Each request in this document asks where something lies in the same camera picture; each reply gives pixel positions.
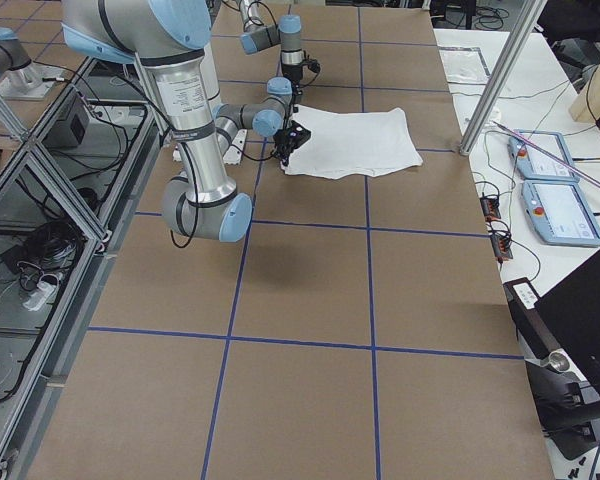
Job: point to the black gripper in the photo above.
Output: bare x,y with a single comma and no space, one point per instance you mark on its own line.
292,73
284,143

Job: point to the orange circuit board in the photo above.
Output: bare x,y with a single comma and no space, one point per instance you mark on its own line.
490,208

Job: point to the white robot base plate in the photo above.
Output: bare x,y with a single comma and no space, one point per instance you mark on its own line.
234,155

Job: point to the upper blue teach pendant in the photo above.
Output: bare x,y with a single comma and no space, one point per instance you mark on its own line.
535,165

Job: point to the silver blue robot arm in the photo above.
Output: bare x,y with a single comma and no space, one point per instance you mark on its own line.
169,39
262,31

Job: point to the aluminium frame post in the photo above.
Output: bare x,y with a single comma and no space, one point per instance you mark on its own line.
505,63

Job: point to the white long-sleeve printed shirt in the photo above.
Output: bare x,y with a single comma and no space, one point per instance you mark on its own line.
342,144

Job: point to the lower blue teach pendant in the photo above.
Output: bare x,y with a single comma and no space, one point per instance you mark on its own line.
559,214

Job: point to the black laptop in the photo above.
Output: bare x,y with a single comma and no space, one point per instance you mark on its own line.
562,331

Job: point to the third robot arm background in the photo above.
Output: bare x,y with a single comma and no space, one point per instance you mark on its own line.
20,77

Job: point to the clear plastic bag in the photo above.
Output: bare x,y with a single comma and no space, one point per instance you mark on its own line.
464,65

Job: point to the blue teach pendant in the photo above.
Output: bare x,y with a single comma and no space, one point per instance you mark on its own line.
535,165
559,214

